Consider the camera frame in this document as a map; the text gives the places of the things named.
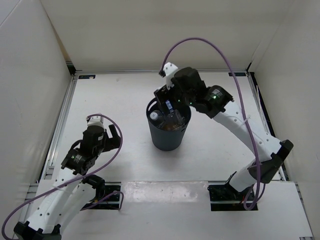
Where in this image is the right black frame rail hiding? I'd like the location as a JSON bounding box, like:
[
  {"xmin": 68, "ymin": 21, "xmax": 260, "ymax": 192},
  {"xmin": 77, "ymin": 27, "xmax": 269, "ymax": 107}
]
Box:
[{"xmin": 247, "ymin": 71, "xmax": 283, "ymax": 156}]

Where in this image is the dark grey plastic bin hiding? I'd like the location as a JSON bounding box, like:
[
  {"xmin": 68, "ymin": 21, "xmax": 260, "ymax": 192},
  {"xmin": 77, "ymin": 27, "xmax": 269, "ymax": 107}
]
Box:
[{"xmin": 145, "ymin": 98, "xmax": 192, "ymax": 151}]

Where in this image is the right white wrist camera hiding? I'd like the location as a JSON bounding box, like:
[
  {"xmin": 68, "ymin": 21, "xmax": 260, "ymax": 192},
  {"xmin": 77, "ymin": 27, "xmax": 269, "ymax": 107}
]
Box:
[{"xmin": 159, "ymin": 62, "xmax": 179, "ymax": 90}]

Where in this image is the right blue corner label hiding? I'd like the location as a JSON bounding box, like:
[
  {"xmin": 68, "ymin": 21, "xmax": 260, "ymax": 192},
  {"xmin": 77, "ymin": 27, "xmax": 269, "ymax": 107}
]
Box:
[{"xmin": 228, "ymin": 72, "xmax": 247, "ymax": 77}]

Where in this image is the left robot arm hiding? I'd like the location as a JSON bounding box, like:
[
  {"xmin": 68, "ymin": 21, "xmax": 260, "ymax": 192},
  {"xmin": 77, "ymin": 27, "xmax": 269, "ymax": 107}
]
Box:
[{"xmin": 13, "ymin": 123, "xmax": 123, "ymax": 240}]

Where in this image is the left aluminium frame rail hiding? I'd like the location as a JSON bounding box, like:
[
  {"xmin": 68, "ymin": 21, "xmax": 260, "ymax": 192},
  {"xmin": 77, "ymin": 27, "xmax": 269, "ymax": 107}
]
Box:
[{"xmin": 36, "ymin": 74, "xmax": 77, "ymax": 183}]

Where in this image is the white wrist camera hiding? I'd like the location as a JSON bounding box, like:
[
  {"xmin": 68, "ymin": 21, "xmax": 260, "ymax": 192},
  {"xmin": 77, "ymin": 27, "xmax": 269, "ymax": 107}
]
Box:
[
  {"xmin": 159, "ymin": 62, "xmax": 179, "ymax": 90},
  {"xmin": 86, "ymin": 116, "xmax": 105, "ymax": 129}
]

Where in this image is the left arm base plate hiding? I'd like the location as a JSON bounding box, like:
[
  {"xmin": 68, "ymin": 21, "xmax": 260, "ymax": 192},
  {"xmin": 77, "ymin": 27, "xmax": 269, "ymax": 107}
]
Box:
[{"xmin": 81, "ymin": 182, "xmax": 124, "ymax": 211}]

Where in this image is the orange juice bottle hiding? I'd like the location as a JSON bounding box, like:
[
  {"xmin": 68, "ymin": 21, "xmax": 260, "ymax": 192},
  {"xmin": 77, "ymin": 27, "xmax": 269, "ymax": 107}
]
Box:
[{"xmin": 163, "ymin": 121, "xmax": 181, "ymax": 131}]

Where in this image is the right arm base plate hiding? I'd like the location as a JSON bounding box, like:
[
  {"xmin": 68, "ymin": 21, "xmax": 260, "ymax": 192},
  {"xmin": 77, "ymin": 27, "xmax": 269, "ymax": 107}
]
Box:
[{"xmin": 207, "ymin": 184, "xmax": 250, "ymax": 212}]

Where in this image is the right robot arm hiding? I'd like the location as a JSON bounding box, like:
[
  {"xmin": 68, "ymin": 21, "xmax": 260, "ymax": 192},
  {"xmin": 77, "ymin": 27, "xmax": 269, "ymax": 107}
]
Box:
[{"xmin": 154, "ymin": 62, "xmax": 294, "ymax": 200}]

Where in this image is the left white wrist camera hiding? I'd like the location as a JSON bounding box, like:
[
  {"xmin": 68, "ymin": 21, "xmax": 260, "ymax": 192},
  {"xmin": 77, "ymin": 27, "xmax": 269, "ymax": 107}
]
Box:
[{"xmin": 86, "ymin": 116, "xmax": 105, "ymax": 129}]

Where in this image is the blue label water bottle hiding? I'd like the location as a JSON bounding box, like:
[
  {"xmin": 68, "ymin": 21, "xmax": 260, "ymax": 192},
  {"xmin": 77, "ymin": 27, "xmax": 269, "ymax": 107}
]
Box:
[{"xmin": 165, "ymin": 100, "xmax": 186, "ymax": 126}]

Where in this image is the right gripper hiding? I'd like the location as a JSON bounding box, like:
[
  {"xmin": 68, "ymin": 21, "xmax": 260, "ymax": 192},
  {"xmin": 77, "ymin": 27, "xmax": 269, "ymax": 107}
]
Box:
[{"xmin": 154, "ymin": 80, "xmax": 196, "ymax": 116}]

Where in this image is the white red label water bottle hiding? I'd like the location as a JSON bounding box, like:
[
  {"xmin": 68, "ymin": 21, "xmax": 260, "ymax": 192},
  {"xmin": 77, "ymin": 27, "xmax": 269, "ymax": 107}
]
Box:
[{"xmin": 149, "ymin": 110, "xmax": 166, "ymax": 128}]

